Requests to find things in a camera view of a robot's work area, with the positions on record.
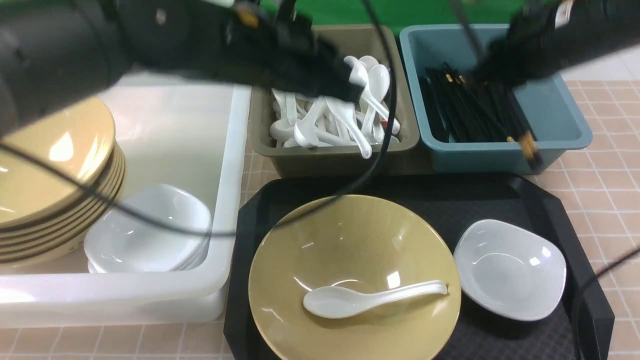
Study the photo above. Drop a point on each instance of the green cloth backdrop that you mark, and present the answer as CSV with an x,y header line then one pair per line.
x,y
399,14

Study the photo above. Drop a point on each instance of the white ceramic soup spoon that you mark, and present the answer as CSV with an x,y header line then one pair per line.
x,y
336,302

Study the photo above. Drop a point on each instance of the olive plastic spoon bin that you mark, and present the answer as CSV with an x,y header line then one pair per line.
x,y
355,40

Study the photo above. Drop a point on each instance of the pile of white spoons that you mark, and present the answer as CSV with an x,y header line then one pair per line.
x,y
326,122

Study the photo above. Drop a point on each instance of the white side dish on tray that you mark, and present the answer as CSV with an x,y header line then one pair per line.
x,y
510,271

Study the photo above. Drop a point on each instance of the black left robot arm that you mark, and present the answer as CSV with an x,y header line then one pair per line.
x,y
55,53

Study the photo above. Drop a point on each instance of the bundle of black chopsticks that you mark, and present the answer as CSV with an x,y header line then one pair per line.
x,y
469,112

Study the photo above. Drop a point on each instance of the stack of tan bowls below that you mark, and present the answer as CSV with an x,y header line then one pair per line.
x,y
42,218

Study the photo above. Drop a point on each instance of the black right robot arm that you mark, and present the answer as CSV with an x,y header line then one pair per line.
x,y
590,29

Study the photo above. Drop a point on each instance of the tan noodle bowl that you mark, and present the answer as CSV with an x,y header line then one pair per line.
x,y
366,244

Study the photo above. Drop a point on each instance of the large white plastic tub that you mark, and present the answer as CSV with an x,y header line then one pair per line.
x,y
184,133

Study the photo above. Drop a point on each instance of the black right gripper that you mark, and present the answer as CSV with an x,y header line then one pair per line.
x,y
524,53

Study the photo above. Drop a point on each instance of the black chopstick gold tip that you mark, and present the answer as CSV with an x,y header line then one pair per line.
x,y
525,142

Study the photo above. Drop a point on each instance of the top white dish in tub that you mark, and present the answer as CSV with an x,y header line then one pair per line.
x,y
161,201

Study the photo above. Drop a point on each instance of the white dishes under top dish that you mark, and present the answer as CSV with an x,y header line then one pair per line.
x,y
148,253

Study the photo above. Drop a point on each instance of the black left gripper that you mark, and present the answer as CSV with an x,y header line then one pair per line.
x,y
278,49

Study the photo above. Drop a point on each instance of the blue plastic chopstick bin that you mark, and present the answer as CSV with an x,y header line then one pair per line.
x,y
556,120

